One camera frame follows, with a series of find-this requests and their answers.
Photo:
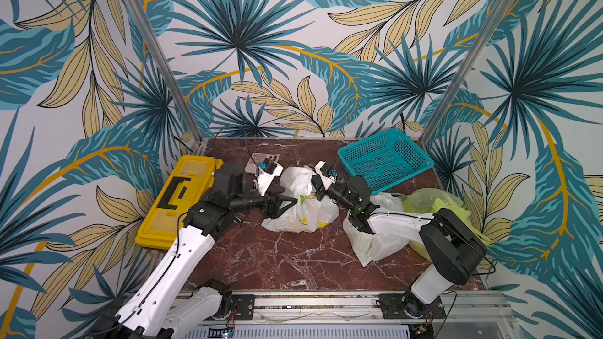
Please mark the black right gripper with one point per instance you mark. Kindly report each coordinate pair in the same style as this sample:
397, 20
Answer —
327, 190

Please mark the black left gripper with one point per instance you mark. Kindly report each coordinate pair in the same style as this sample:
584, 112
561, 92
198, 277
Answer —
275, 211

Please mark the white lemon plastic bag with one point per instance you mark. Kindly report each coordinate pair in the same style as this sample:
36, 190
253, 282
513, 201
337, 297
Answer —
370, 248

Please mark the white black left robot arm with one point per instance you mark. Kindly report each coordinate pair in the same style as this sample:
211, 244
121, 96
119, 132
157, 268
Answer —
149, 313

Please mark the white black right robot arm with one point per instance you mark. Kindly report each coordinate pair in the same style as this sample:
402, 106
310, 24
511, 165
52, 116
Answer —
455, 251

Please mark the teal plastic basket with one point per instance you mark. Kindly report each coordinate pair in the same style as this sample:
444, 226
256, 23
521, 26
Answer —
385, 160

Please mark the yellow tool box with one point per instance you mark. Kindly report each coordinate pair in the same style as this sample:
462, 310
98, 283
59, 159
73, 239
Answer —
191, 177

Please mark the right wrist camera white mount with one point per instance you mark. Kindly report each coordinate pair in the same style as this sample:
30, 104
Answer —
327, 174

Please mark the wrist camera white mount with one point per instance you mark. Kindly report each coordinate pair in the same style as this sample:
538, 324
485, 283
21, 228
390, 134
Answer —
327, 174
266, 172

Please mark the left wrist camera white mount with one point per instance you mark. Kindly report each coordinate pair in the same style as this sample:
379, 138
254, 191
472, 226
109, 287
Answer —
266, 172

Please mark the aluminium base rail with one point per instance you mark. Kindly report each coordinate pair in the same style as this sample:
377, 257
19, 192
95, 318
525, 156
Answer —
362, 314

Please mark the aluminium right frame post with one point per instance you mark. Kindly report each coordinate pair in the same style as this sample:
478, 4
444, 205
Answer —
491, 23

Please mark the aluminium frame post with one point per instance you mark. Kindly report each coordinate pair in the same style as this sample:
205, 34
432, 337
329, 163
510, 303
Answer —
491, 23
148, 36

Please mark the aluminium left frame post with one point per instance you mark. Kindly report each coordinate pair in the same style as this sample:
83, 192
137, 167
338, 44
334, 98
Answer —
148, 36

